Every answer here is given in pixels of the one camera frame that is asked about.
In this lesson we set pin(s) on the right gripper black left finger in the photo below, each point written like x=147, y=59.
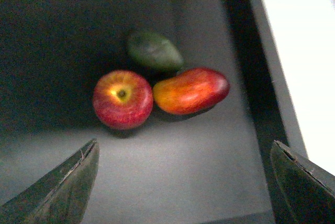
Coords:
x=60, y=196

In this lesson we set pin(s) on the green avocado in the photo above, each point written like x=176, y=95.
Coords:
x=154, y=51

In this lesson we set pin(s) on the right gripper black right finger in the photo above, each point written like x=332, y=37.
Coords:
x=308, y=189

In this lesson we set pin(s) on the red orange mango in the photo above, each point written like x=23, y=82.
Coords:
x=191, y=91

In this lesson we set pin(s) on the red yellow apple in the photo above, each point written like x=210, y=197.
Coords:
x=122, y=100

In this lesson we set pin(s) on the black near right display tray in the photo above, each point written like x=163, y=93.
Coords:
x=209, y=167

